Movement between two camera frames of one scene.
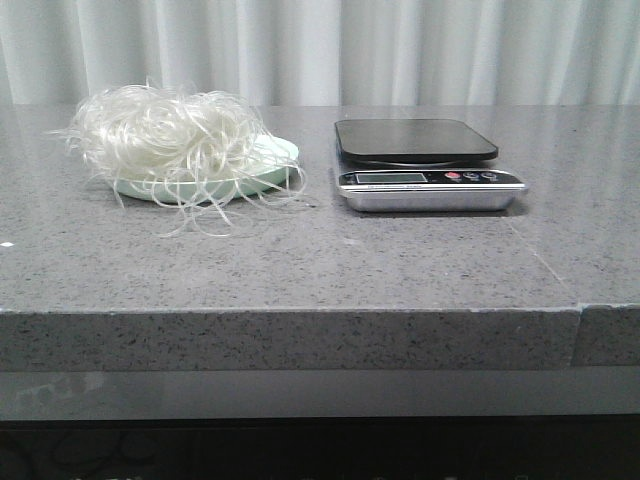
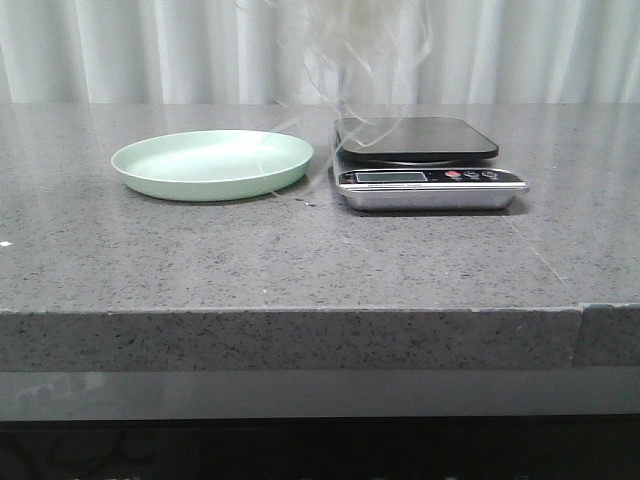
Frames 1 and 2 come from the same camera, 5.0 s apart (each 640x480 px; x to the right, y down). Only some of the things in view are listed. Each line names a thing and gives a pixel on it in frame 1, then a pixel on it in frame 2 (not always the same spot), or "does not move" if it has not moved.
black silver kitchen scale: x=420 y=165 does not move
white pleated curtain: x=57 y=53 does not move
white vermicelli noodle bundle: x=209 y=153 to x=357 y=53
